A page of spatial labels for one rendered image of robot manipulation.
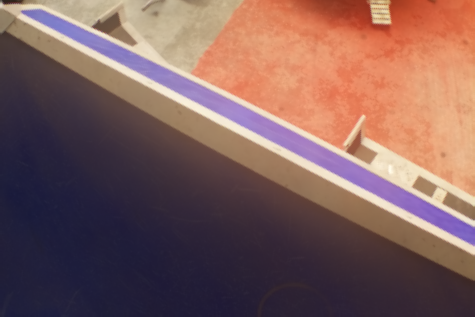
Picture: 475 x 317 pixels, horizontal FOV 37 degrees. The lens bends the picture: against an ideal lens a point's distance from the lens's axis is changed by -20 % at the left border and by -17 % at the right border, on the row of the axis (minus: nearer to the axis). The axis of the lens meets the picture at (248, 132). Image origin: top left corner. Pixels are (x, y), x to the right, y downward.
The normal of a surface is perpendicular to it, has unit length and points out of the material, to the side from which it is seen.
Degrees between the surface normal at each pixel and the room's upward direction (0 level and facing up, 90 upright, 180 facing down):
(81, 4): 0
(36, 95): 42
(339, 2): 0
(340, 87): 0
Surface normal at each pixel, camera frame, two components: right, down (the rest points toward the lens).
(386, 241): -0.45, 0.10
